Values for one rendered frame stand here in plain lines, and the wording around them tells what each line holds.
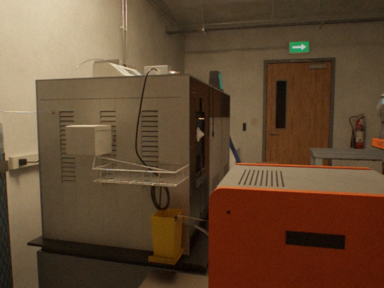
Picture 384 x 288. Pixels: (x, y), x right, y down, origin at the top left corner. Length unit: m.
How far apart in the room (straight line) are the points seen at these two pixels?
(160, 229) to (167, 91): 0.51
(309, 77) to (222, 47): 1.46
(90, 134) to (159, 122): 0.26
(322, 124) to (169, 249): 4.29
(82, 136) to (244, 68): 4.24
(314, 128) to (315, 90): 0.60
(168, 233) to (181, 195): 0.17
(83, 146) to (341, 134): 4.49
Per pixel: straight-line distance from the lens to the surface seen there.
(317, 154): 3.93
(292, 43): 5.20
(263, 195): 0.64
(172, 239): 1.14
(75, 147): 1.18
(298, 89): 5.16
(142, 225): 1.31
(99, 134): 1.16
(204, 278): 1.19
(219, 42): 5.32
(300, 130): 5.15
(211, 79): 2.24
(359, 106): 5.28
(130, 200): 1.30
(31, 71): 2.18
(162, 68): 1.77
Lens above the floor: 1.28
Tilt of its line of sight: 5 degrees down
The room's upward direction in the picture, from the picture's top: straight up
